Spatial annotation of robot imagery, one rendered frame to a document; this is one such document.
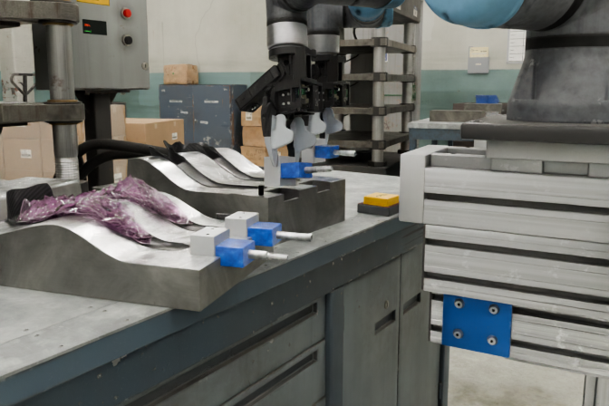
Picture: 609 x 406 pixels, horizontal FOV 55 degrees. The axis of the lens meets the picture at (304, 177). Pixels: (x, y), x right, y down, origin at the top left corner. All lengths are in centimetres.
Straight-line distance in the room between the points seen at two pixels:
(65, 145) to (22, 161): 368
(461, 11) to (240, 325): 60
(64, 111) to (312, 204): 74
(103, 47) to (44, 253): 107
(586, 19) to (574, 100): 9
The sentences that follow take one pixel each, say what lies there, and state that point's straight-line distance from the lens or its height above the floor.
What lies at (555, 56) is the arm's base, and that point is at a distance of 74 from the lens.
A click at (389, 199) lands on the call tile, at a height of 83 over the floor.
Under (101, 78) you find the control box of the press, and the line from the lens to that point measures 184.
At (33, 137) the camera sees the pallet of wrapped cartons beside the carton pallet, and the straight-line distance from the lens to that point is 517.
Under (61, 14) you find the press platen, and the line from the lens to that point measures 160.
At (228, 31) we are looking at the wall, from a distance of 866.
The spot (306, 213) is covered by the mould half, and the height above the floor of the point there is 84.
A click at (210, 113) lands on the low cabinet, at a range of 819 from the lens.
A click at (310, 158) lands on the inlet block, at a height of 92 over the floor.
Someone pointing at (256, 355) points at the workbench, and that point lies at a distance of 105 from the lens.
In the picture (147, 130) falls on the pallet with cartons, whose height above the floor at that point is 67.
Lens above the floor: 108
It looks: 9 degrees down
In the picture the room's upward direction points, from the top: straight up
